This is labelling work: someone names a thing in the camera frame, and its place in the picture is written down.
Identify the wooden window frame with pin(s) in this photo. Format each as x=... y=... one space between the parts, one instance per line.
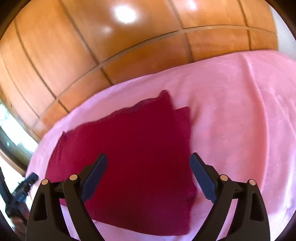
x=17 y=146

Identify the pink bedspread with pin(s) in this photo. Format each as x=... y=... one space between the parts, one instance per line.
x=242 y=115

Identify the dark red knit garment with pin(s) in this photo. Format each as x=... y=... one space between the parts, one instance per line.
x=147 y=186

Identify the wooden panelled headboard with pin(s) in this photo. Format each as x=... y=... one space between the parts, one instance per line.
x=57 y=54

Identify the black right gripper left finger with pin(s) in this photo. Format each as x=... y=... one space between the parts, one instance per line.
x=46 y=221

